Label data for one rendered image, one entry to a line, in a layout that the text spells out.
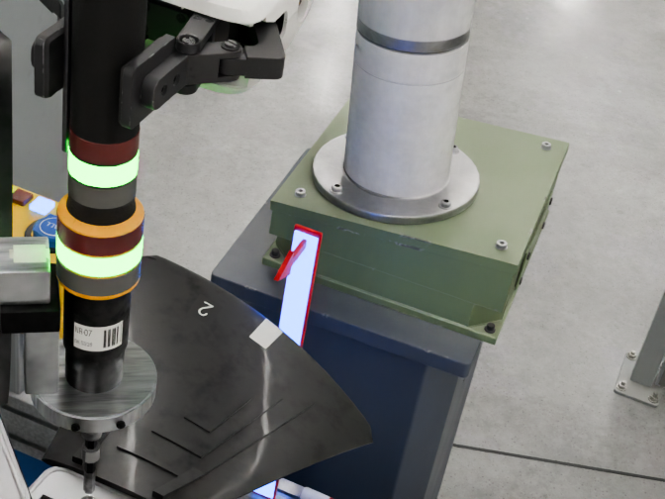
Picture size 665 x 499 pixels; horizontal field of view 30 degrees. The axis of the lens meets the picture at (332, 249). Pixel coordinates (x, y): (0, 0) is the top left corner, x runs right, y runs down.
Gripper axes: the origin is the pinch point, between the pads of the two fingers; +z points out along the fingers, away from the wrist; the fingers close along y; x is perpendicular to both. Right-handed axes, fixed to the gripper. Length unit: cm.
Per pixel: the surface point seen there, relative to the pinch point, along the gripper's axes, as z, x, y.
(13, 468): 4.4, -24.3, 2.2
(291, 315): -34, -40, 0
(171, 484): -5.0, -31.6, -3.3
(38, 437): -34, -69, 25
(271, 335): -24.5, -34.2, -1.9
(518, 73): -303, -149, 25
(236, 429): -12.8, -33.0, -4.3
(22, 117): -100, -79, 70
